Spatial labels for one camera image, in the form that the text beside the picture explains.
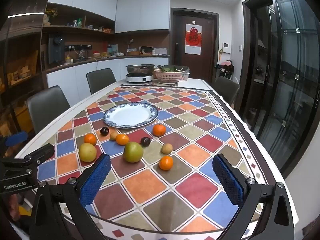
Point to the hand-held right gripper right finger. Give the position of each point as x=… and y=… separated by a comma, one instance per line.
x=228, y=180

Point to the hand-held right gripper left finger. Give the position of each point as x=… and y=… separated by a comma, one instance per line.
x=96, y=178

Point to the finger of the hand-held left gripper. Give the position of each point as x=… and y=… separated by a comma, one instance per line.
x=16, y=138
x=40, y=153

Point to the yellow pear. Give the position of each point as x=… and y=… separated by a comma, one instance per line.
x=87, y=152

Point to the orange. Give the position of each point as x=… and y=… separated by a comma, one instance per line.
x=159, y=130
x=166, y=162
x=122, y=139
x=90, y=139

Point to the green lime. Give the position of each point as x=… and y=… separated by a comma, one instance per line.
x=133, y=152

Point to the brown kiwi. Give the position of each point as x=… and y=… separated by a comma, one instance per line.
x=166, y=148
x=113, y=136

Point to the blue rimmed white plate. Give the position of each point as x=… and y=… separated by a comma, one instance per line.
x=130, y=116

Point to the checkered colourful tablecloth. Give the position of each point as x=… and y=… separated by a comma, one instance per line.
x=195, y=187

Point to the grey dining chair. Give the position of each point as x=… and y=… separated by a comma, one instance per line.
x=47, y=105
x=226, y=88
x=100, y=80

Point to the dark plum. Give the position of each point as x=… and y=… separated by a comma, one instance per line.
x=104, y=131
x=145, y=141

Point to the wooden glass-front cabinet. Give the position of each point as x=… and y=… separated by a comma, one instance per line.
x=22, y=67

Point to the white base cabinets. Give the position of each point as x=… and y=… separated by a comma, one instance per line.
x=75, y=77

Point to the yellow bottle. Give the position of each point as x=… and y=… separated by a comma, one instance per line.
x=68, y=60

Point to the black water dispenser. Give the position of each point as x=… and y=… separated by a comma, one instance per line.
x=56, y=48

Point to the white induction cooker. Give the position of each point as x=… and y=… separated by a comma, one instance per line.
x=138, y=79

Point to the black power strip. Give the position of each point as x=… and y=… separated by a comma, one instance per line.
x=77, y=47

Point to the white plastic basket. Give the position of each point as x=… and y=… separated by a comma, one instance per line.
x=185, y=76

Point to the clothes pile with pink hat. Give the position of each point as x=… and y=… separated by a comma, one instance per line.
x=226, y=66

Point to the sliding glass door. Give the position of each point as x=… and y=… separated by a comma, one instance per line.
x=287, y=80

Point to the steel pot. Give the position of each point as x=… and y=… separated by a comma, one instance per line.
x=140, y=70

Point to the pink colander basket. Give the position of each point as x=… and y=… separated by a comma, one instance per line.
x=167, y=78

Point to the green leafy vegetables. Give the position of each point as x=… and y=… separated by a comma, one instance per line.
x=170, y=68

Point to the dark brown door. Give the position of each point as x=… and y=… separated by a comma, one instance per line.
x=180, y=62

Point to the teal box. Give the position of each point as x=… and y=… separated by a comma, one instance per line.
x=113, y=48

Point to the green bottle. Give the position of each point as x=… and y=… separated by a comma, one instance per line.
x=79, y=22

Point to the black bag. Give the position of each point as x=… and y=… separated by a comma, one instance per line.
x=146, y=50

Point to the white gooseneck lamp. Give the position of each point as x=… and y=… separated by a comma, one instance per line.
x=130, y=45

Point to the orange snack packet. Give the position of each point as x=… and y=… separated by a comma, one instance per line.
x=107, y=30

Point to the red and white door poster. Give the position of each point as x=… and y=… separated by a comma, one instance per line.
x=193, y=40

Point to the wooden wall shelf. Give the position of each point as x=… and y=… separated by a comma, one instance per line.
x=65, y=28

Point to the white wall intercom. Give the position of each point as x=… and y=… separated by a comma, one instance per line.
x=226, y=47

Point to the white wall cabinets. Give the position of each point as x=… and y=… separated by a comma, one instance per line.
x=142, y=12

